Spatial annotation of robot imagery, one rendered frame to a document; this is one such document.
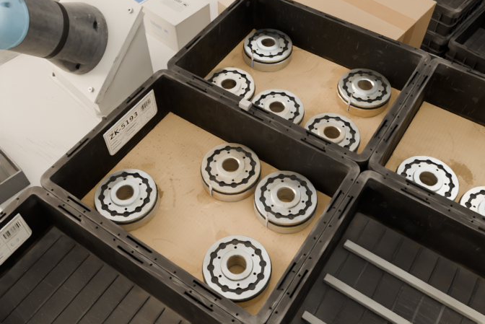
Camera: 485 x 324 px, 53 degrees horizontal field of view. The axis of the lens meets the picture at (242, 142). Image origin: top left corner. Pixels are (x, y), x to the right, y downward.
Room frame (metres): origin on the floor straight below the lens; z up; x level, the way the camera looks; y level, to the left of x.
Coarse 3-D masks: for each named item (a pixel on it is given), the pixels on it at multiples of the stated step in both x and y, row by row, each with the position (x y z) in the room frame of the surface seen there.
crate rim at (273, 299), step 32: (128, 96) 0.58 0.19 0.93; (96, 128) 0.50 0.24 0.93; (288, 128) 0.50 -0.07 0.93; (64, 160) 0.44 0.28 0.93; (352, 160) 0.44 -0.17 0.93; (64, 192) 0.38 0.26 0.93; (320, 224) 0.33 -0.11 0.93; (160, 256) 0.28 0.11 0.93; (192, 288) 0.24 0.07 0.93; (256, 320) 0.20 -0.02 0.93
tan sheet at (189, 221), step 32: (160, 128) 0.59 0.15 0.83; (192, 128) 0.59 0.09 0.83; (128, 160) 0.51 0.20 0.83; (160, 160) 0.51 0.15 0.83; (192, 160) 0.51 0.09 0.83; (160, 192) 0.45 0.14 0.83; (192, 192) 0.45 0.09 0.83; (320, 192) 0.44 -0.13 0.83; (160, 224) 0.38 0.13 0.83; (192, 224) 0.38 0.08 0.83; (224, 224) 0.38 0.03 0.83; (256, 224) 0.38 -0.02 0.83; (192, 256) 0.33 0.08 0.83; (288, 256) 0.33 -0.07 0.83
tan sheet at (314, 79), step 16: (240, 48) 0.81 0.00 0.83; (224, 64) 0.76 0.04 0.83; (240, 64) 0.76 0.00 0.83; (288, 64) 0.76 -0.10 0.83; (304, 64) 0.76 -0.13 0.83; (320, 64) 0.76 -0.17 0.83; (336, 64) 0.76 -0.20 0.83; (256, 80) 0.71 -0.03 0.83; (272, 80) 0.71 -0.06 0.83; (288, 80) 0.71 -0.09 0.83; (304, 80) 0.71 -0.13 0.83; (320, 80) 0.71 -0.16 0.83; (336, 80) 0.71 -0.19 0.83; (304, 96) 0.67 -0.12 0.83; (320, 96) 0.67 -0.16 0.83; (320, 112) 0.63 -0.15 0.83; (336, 112) 0.63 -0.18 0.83; (384, 112) 0.62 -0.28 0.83; (368, 128) 0.58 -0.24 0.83
